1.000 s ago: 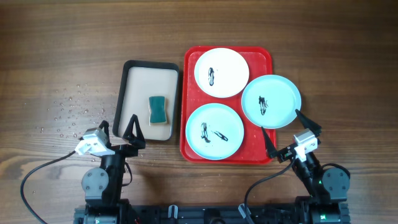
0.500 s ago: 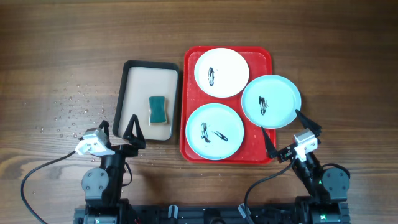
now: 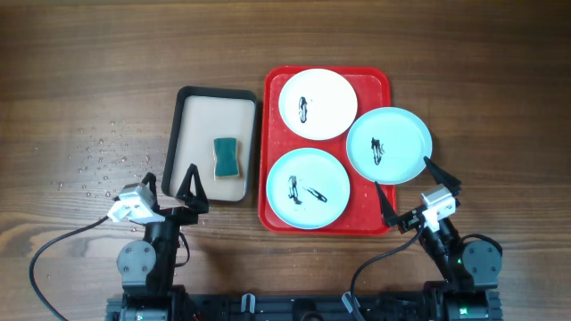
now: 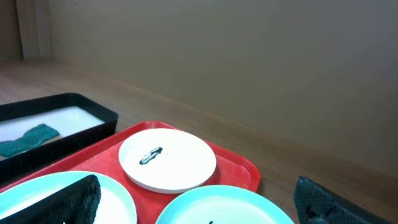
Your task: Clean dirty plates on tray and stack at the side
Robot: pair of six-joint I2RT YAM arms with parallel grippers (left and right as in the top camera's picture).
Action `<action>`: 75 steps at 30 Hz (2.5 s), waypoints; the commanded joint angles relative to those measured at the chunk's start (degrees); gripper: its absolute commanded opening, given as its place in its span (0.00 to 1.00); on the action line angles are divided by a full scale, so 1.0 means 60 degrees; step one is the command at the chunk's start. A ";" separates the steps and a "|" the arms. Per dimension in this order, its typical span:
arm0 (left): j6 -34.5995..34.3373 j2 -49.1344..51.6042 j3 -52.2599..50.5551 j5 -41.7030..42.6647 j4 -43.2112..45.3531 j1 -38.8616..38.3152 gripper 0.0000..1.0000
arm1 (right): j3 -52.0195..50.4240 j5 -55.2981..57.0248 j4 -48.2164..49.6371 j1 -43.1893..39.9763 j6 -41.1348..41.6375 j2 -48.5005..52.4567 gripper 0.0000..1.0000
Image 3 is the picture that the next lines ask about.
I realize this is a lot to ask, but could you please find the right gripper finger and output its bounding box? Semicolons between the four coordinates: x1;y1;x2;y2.
424;156;462;195
375;182;398;227

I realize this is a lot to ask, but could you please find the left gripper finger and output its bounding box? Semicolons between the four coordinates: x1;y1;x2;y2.
141;172;159;210
175;163;209;207

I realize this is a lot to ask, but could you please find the green yellow sponge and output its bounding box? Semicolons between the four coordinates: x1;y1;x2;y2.
213;137;239;178

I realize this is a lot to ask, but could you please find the light blue plate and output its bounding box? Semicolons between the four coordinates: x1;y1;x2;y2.
266;148;351;230
346;107;433;185

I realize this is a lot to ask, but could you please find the light blue front plate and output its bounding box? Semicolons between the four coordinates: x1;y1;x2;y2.
266;148;351;230

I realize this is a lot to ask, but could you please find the white plate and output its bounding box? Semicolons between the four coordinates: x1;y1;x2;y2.
278;69;358;141

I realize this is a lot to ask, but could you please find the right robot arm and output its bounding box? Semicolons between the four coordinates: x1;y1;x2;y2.
366;157;503;320

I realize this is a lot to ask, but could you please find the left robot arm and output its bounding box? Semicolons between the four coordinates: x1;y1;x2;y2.
105;164;209;321

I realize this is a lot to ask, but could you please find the red plastic tray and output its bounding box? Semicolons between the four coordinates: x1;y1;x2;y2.
258;66;392;236

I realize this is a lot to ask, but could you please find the black water tray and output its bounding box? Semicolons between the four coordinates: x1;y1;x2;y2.
161;86;258;202

